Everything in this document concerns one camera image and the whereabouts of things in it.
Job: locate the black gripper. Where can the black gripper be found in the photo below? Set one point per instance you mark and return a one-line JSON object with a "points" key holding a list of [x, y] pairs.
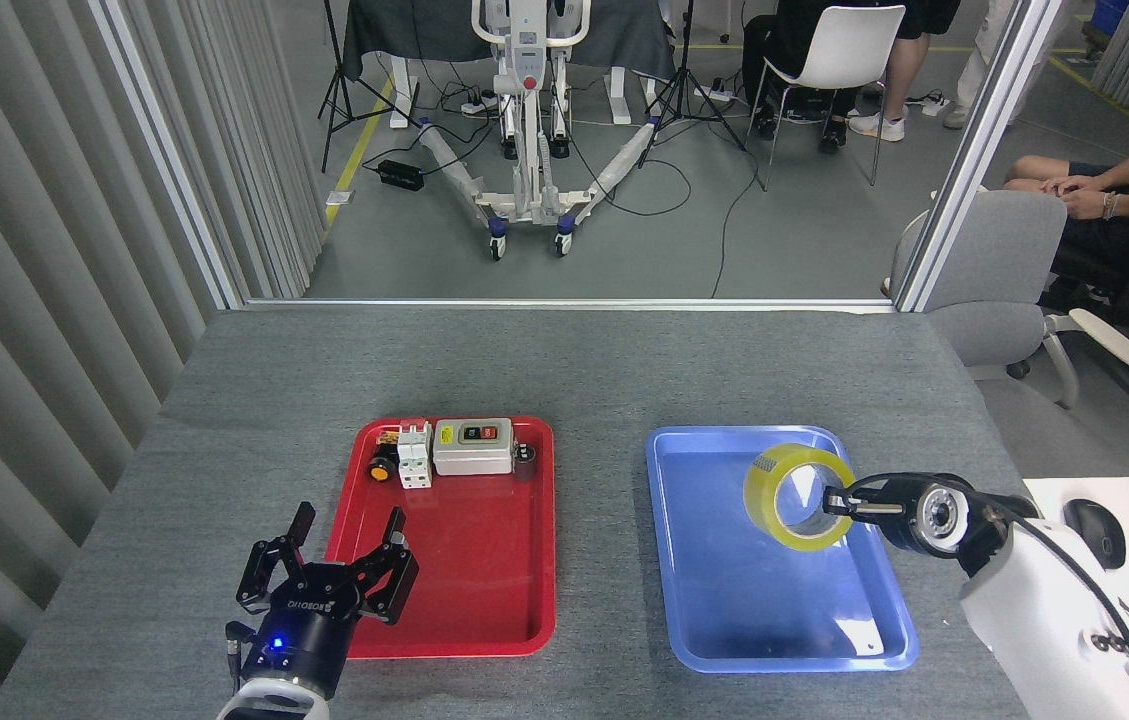
{"points": [[309, 630], [894, 520]]}

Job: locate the yellow tape roll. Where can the yellow tape roll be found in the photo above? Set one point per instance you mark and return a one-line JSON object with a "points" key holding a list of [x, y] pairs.
{"points": [[762, 500]]}

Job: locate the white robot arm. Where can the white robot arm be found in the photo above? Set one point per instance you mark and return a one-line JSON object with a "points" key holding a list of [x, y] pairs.
{"points": [[274, 705], [1034, 620]]}

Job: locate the black orange push button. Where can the black orange push button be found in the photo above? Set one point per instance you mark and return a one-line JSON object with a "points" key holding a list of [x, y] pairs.
{"points": [[381, 470]]}

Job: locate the red plastic tray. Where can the red plastic tray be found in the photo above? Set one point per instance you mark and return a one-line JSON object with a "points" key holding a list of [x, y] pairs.
{"points": [[464, 580]]}

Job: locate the white circuit breaker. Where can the white circuit breaker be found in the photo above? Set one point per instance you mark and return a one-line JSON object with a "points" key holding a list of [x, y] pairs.
{"points": [[414, 465]]}

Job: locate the blue plastic tray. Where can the blue plastic tray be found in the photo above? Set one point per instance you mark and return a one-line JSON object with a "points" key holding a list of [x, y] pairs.
{"points": [[724, 600]]}

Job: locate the dark cylindrical knob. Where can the dark cylindrical knob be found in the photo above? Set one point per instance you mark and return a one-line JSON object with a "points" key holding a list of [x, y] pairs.
{"points": [[524, 465]]}

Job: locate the black computer mouse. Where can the black computer mouse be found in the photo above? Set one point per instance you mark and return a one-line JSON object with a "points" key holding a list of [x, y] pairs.
{"points": [[1096, 530]]}

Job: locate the grey office chair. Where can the grey office chair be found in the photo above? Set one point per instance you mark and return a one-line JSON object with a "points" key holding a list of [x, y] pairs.
{"points": [[1004, 250]]}

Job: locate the small white floor box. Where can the small white floor box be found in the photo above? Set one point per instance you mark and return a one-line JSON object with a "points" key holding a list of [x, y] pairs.
{"points": [[340, 198]]}

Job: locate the white power strip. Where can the white power strip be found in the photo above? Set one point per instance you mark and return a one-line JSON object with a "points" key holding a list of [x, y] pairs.
{"points": [[936, 102], [721, 94], [480, 104]]}

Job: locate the black power adapter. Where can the black power adapter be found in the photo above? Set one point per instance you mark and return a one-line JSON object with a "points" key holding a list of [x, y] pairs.
{"points": [[400, 176]]}

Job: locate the white plastic chair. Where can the white plastic chair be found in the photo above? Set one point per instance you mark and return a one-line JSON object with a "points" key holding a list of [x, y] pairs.
{"points": [[844, 45]]}

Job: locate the black tripod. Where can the black tripod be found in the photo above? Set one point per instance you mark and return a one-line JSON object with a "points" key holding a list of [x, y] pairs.
{"points": [[689, 40], [332, 45]]}

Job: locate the white wheeled stand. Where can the white wheeled stand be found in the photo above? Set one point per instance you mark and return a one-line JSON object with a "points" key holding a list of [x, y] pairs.
{"points": [[527, 60]]}

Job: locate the blue bin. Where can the blue bin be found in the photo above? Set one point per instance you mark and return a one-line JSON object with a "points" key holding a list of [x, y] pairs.
{"points": [[1112, 12]]}

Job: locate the table with dark cloth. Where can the table with dark cloth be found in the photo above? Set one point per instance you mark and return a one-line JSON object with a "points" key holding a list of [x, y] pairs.
{"points": [[394, 30]]}

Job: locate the grey two-button switch box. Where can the grey two-button switch box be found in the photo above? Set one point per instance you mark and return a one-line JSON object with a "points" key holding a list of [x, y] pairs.
{"points": [[469, 458]]}

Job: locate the silver frame rail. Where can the silver frame rail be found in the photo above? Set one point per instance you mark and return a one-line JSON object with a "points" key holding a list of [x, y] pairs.
{"points": [[564, 303]]}

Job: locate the silver frame post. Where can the silver frame post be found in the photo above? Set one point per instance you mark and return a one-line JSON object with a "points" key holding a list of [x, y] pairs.
{"points": [[167, 150], [976, 150]]}

